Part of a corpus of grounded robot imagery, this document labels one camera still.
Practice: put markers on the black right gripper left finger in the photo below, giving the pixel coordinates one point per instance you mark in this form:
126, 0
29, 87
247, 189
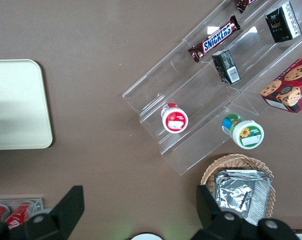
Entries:
63, 212

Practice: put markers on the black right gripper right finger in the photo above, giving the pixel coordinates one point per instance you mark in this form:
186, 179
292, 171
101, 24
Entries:
215, 225

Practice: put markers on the woven wicker basket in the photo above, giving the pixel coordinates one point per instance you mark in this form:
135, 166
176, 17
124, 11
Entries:
230, 161

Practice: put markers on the cream plastic tray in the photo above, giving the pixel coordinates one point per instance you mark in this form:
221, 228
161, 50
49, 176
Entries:
16, 105

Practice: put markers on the clear acrylic can holder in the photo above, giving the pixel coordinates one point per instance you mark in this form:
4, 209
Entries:
39, 203

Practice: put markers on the white round object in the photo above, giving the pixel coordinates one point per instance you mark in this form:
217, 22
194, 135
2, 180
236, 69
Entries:
147, 237

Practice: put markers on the green sunflower lid jar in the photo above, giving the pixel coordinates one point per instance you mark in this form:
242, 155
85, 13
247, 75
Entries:
246, 133

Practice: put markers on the red lid jar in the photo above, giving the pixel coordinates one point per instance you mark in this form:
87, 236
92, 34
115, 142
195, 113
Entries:
175, 121

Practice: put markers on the clear acrylic stepped display stand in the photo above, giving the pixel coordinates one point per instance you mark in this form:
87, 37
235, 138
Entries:
203, 82

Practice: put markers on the red chocolate chip cookie box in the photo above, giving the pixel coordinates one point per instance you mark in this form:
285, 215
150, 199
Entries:
289, 87

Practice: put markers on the small black barcode carton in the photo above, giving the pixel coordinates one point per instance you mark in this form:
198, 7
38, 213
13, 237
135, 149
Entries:
225, 66

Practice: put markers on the Snickers chocolate bar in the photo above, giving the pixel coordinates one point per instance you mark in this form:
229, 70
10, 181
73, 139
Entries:
216, 40

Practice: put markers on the tall black drink carton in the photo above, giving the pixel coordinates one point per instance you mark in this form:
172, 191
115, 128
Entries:
281, 23

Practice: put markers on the brown wrapped chocolate bar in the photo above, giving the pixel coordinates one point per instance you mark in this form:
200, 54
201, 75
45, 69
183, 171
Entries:
241, 3

